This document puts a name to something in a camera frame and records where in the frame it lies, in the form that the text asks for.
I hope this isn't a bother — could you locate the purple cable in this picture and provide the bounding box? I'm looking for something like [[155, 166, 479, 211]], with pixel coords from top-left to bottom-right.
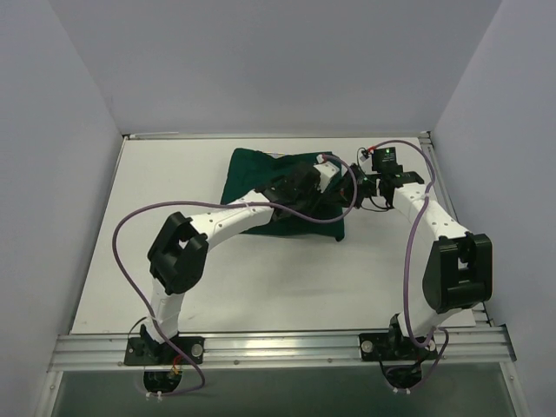
[[112, 152, 360, 394], [367, 139, 449, 392]]

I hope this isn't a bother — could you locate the surgical kit tray edge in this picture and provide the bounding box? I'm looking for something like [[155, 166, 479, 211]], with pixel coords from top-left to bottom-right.
[[266, 152, 289, 158]]

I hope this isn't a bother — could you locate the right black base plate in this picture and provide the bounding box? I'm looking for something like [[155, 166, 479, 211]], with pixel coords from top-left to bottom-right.
[[358, 332, 438, 362]]

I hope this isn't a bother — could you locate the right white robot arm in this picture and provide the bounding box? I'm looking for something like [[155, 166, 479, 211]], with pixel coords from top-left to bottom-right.
[[341, 164, 493, 359]]

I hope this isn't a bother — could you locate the back aluminium rail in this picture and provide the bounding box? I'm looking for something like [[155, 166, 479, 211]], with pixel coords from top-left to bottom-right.
[[122, 130, 432, 140]]

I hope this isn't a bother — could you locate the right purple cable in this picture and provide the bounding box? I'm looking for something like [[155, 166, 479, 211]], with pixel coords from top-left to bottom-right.
[[367, 139, 449, 392]]

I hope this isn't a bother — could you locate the dark green surgical cloth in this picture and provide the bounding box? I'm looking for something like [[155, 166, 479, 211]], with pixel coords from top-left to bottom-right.
[[220, 148, 345, 242]]

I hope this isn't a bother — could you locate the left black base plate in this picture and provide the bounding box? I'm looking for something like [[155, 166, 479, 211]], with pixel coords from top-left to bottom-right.
[[123, 335, 205, 367]]

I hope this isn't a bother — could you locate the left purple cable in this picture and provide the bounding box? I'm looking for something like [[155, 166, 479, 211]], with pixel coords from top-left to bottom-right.
[[112, 152, 360, 394]]

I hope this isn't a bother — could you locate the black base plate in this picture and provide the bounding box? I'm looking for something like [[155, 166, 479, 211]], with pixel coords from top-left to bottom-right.
[[358, 332, 438, 362], [123, 335, 205, 367]]

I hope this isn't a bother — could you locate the front aluminium rail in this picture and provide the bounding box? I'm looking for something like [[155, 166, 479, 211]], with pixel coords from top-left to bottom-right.
[[48, 326, 517, 372]]

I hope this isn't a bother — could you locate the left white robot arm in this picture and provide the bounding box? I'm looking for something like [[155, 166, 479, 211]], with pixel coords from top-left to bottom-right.
[[141, 159, 341, 364]]

